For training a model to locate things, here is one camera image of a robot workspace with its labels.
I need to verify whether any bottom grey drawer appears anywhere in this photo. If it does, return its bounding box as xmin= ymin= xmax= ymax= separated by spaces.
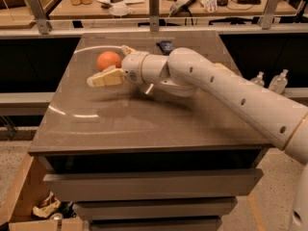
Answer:
xmin=90 ymin=218 xmax=221 ymax=231

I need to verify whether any metal bracket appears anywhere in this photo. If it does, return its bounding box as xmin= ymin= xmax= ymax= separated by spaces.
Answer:
xmin=258 ymin=0 xmax=279 ymax=30
xmin=149 ymin=0 xmax=159 ymax=32
xmin=28 ymin=0 xmax=52 ymax=35

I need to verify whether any grey drawer cabinet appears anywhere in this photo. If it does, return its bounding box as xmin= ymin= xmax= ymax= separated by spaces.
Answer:
xmin=27 ymin=31 xmax=280 ymax=231

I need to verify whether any clear plastic bottle right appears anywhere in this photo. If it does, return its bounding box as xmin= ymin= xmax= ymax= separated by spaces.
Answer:
xmin=269 ymin=69 xmax=289 ymax=94

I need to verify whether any crumpled yellow wrapper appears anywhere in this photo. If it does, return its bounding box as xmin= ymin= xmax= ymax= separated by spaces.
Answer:
xmin=32 ymin=193 xmax=61 ymax=218

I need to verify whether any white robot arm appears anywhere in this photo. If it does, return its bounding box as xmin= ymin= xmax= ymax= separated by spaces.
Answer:
xmin=87 ymin=45 xmax=308 ymax=231

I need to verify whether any blue rxbar blueberry wrapper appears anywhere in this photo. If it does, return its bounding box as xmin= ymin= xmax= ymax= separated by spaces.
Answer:
xmin=156 ymin=40 xmax=175 ymax=56

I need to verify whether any wooden background desk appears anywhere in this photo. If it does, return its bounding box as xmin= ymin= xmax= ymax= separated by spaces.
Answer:
xmin=47 ymin=0 xmax=297 ymax=21

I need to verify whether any clear plastic bottle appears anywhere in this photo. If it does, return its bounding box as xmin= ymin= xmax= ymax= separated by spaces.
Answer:
xmin=251 ymin=71 xmax=265 ymax=87
xmin=269 ymin=69 xmax=289 ymax=94

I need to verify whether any grey drawer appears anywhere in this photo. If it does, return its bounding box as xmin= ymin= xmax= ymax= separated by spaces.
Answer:
xmin=44 ymin=168 xmax=263 ymax=202
xmin=90 ymin=218 xmax=221 ymax=231
xmin=73 ymin=197 xmax=237 ymax=220

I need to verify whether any patterned small box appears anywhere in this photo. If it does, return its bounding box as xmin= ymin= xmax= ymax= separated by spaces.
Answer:
xmin=200 ymin=0 xmax=218 ymax=13

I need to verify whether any top grey drawer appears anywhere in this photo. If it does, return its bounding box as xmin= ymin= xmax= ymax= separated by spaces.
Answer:
xmin=44 ymin=168 xmax=263 ymax=202

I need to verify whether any white power strip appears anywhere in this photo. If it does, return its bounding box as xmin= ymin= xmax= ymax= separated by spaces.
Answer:
xmin=169 ymin=0 xmax=195 ymax=15

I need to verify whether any metal bracket middle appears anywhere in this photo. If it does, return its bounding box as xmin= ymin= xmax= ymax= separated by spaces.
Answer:
xmin=149 ymin=0 xmax=159 ymax=32

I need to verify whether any metal bracket right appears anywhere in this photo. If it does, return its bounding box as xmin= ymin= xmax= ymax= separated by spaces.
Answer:
xmin=258 ymin=0 xmax=279 ymax=30

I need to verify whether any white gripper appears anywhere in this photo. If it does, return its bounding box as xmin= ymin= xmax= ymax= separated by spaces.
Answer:
xmin=87 ymin=45 xmax=148 ymax=88

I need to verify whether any clear plastic bottle left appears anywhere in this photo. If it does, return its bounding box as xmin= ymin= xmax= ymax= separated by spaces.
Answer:
xmin=251 ymin=71 xmax=265 ymax=87

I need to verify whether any white plate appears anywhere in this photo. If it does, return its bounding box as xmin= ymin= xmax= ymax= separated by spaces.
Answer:
xmin=109 ymin=4 xmax=130 ymax=17

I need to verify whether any cardboard box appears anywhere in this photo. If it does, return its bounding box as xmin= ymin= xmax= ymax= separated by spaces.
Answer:
xmin=0 ymin=154 xmax=88 ymax=231

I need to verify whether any orange fruit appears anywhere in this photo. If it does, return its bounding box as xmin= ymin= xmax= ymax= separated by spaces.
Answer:
xmin=96 ymin=51 xmax=121 ymax=71

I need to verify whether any middle grey drawer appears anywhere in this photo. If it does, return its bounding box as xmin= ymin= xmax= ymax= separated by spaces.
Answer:
xmin=73 ymin=197 xmax=237 ymax=220

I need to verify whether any yellow sponge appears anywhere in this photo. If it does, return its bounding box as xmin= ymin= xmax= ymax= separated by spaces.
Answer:
xmin=215 ymin=63 xmax=234 ymax=73

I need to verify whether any metal bracket left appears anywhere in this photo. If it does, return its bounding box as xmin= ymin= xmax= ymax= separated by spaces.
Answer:
xmin=28 ymin=0 xmax=52 ymax=35

